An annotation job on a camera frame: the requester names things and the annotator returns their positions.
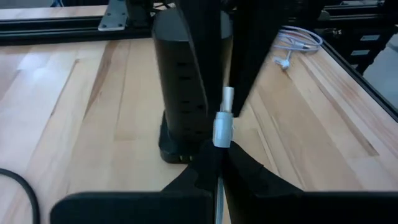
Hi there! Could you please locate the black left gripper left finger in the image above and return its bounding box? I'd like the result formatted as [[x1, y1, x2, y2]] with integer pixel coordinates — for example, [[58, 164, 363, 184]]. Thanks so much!
[[50, 140, 223, 224]]

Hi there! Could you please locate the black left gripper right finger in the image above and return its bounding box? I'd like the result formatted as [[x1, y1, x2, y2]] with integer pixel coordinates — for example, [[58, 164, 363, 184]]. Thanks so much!
[[222, 140, 398, 224]]

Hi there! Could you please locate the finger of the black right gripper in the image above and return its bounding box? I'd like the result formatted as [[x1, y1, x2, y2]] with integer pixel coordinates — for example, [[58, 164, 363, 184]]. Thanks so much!
[[230, 0, 293, 118], [175, 0, 226, 114]]

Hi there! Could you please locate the black tower power strip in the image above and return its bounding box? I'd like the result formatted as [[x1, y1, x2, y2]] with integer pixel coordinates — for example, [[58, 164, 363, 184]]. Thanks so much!
[[151, 15, 234, 165]]

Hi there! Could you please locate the black USB cable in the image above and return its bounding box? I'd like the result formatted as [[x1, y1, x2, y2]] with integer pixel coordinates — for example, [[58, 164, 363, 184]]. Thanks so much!
[[0, 167, 41, 224]]

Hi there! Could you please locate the silver frame bracket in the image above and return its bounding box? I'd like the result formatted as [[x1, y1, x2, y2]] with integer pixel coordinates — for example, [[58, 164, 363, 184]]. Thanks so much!
[[98, 0, 129, 32]]

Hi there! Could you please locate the black aluminium table frame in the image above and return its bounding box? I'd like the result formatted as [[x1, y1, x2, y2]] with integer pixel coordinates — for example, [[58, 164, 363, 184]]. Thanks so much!
[[0, 0, 398, 124]]

